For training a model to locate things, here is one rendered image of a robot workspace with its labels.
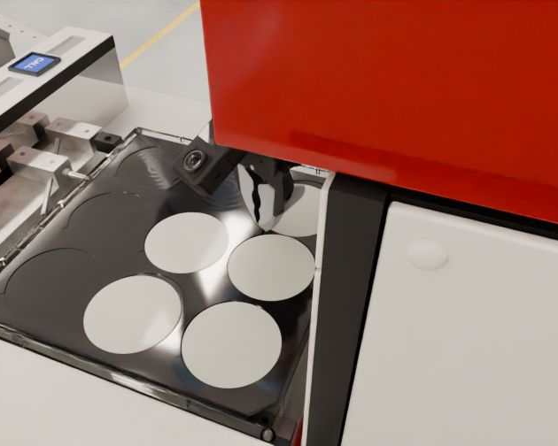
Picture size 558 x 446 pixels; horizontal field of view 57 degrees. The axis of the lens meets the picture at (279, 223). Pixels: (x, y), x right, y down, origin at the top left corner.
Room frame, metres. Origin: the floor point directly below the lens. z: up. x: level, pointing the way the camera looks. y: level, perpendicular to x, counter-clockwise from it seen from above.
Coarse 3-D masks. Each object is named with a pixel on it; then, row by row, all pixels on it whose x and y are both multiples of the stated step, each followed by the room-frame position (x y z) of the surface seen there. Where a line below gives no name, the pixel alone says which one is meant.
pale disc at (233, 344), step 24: (216, 312) 0.32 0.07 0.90; (240, 312) 0.32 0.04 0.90; (264, 312) 0.32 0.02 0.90; (192, 336) 0.29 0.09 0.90; (216, 336) 0.29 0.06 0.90; (240, 336) 0.29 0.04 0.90; (264, 336) 0.29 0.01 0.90; (192, 360) 0.27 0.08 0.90; (216, 360) 0.27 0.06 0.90; (240, 360) 0.27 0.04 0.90; (264, 360) 0.27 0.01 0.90; (216, 384) 0.24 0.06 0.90; (240, 384) 0.24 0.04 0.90
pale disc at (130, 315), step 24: (120, 288) 0.35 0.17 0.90; (144, 288) 0.35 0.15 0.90; (168, 288) 0.35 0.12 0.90; (96, 312) 0.32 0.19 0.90; (120, 312) 0.32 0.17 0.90; (144, 312) 0.32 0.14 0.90; (168, 312) 0.32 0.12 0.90; (96, 336) 0.29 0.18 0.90; (120, 336) 0.29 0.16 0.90; (144, 336) 0.29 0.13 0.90
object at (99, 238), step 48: (144, 144) 0.62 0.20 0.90; (96, 192) 0.51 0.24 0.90; (144, 192) 0.51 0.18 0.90; (192, 192) 0.51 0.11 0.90; (240, 192) 0.51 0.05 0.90; (48, 240) 0.43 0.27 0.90; (96, 240) 0.43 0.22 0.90; (144, 240) 0.43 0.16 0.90; (240, 240) 0.43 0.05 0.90; (0, 288) 0.35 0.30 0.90; (48, 288) 0.35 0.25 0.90; (96, 288) 0.35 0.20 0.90; (192, 288) 0.35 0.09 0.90; (48, 336) 0.29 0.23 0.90; (288, 336) 0.29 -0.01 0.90; (192, 384) 0.24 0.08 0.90
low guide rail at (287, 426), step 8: (136, 376) 0.28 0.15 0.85; (256, 416) 0.23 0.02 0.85; (264, 416) 0.23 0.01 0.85; (272, 416) 0.23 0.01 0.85; (264, 424) 0.22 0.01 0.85; (280, 424) 0.22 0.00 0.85; (288, 424) 0.22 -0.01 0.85; (296, 424) 0.23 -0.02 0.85; (280, 432) 0.22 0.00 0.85; (288, 432) 0.22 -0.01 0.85; (280, 440) 0.21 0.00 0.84; (288, 440) 0.21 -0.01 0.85
